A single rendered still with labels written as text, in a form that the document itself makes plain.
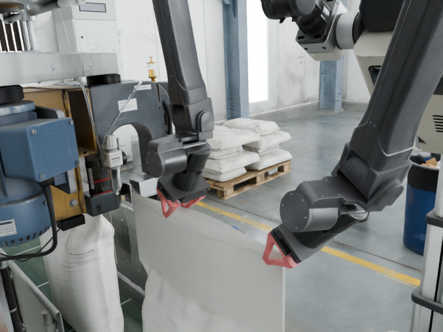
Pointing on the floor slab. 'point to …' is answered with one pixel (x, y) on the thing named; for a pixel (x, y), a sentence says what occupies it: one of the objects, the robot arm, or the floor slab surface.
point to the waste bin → (419, 199)
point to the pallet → (224, 188)
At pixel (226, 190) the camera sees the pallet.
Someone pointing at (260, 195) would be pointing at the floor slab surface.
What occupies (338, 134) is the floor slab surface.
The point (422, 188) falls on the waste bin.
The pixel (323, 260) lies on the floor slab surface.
